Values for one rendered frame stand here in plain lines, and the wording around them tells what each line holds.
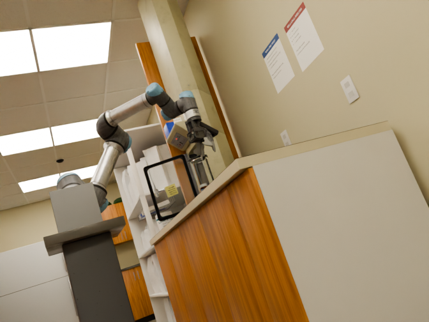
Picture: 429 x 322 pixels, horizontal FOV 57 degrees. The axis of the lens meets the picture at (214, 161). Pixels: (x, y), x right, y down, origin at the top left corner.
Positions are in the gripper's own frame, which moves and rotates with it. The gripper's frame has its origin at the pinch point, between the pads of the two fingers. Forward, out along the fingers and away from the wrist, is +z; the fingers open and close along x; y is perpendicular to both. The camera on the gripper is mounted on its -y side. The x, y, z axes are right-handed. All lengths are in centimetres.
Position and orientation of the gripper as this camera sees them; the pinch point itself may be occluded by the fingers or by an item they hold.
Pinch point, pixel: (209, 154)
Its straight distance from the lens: 199.0
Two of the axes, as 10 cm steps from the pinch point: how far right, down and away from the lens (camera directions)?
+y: -7.9, 1.2, -6.0
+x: 5.3, -3.7, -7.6
